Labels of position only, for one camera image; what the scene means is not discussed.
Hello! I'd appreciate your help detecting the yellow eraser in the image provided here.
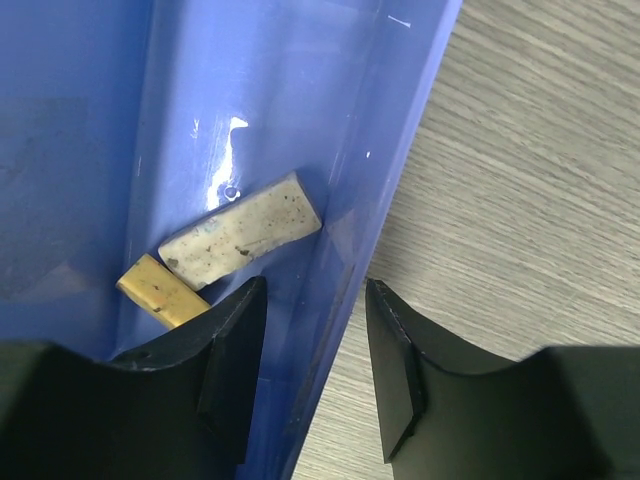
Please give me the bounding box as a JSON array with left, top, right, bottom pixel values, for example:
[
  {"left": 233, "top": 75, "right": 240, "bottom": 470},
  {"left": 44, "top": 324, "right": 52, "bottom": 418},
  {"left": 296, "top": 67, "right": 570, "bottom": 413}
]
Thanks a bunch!
[{"left": 116, "top": 254, "right": 211, "bottom": 329}]

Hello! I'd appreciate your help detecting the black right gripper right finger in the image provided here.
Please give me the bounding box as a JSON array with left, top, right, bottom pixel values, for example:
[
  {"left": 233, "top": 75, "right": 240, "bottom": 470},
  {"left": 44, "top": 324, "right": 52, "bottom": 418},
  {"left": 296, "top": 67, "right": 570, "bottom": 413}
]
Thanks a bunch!
[{"left": 365, "top": 280, "right": 639, "bottom": 479}]

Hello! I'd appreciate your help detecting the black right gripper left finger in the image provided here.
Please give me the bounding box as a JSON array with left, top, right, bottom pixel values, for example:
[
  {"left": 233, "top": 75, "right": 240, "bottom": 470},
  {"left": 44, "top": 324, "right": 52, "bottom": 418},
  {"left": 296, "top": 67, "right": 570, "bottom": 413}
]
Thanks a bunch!
[{"left": 1, "top": 276, "right": 267, "bottom": 479}]

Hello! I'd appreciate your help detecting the purple drawer box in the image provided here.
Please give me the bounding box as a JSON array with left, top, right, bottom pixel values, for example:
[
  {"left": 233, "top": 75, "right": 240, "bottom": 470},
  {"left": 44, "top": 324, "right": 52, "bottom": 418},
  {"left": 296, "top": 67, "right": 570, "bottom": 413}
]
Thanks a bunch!
[{"left": 1, "top": 1, "right": 461, "bottom": 479}]

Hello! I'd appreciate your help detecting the grey rectangular eraser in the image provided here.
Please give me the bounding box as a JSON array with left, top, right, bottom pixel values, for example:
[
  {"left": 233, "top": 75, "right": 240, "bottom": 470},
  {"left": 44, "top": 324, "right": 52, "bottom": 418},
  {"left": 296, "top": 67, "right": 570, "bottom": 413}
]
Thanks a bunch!
[{"left": 158, "top": 172, "right": 322, "bottom": 291}]

